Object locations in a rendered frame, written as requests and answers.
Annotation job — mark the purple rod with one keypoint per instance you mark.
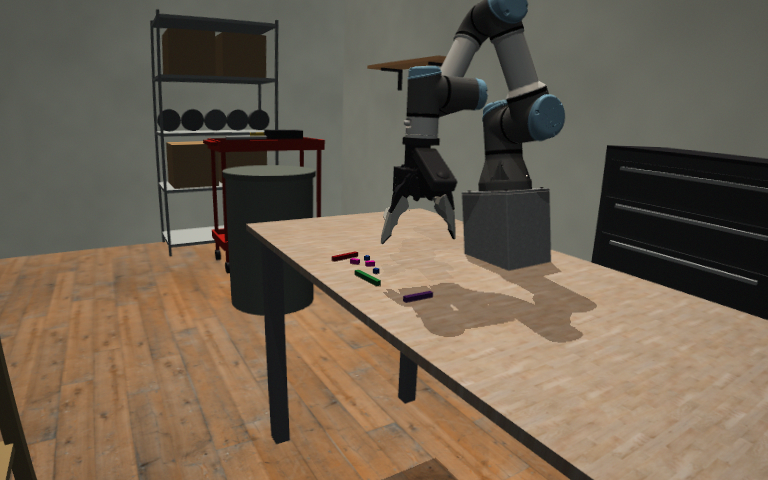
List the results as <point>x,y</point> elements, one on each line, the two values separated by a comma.
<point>417,296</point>

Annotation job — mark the dark red rod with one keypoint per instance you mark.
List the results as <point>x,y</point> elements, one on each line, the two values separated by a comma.
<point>344,256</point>

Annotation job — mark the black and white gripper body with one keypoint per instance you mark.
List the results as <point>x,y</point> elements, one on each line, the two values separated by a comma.
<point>417,187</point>

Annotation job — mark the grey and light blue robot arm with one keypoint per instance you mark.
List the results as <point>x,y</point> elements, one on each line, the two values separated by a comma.
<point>526,115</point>

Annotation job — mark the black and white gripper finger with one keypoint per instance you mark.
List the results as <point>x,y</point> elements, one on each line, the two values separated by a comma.
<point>444,206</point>
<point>399,205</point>

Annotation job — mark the green rod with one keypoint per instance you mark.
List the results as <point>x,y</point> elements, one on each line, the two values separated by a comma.
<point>368,277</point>

